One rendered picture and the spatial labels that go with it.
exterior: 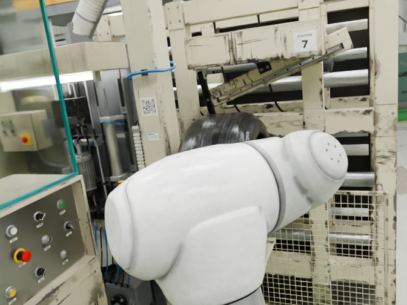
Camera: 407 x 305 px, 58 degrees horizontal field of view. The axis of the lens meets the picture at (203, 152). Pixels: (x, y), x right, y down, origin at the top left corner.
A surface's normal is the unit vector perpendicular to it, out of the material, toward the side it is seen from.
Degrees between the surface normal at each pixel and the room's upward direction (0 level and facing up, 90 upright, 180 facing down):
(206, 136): 38
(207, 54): 90
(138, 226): 67
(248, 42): 90
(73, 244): 90
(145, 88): 90
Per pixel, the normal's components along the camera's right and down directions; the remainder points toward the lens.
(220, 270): 0.30, -0.05
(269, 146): 0.04, -0.81
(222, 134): -0.30, -0.64
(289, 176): 0.40, -0.25
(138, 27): -0.36, 0.25
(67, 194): 0.92, -0.02
